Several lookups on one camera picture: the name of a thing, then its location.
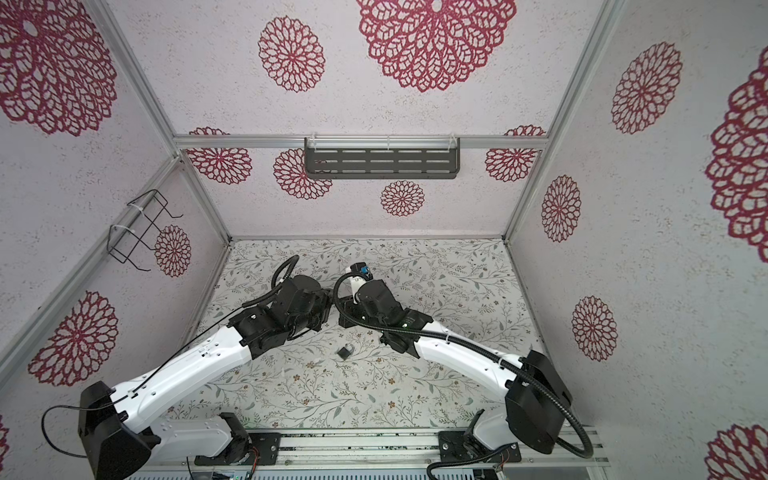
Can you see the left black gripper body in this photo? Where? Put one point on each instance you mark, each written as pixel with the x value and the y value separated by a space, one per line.
pixel 321 313

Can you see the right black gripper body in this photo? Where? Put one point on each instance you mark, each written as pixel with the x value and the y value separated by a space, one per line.
pixel 354 315

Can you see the grey padlock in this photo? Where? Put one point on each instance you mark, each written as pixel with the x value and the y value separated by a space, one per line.
pixel 345 352

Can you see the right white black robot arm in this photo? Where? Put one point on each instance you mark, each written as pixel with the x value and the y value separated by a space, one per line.
pixel 536 406

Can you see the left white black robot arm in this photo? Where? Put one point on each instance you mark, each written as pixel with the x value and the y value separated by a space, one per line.
pixel 124 427

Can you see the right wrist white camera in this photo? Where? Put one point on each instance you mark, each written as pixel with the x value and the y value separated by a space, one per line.
pixel 360 274

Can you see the grey slotted wall shelf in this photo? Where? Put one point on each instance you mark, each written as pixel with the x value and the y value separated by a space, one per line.
pixel 365 161

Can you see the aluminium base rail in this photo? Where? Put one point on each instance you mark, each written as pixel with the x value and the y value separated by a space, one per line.
pixel 354 452

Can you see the black wire wall rack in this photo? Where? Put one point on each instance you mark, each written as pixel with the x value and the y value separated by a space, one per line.
pixel 124 239

